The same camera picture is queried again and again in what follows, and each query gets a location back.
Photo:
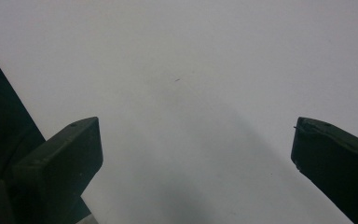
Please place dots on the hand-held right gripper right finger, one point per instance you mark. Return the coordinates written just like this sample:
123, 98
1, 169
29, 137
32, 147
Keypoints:
338, 161

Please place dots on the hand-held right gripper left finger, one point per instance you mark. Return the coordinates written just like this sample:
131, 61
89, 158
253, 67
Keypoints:
56, 168

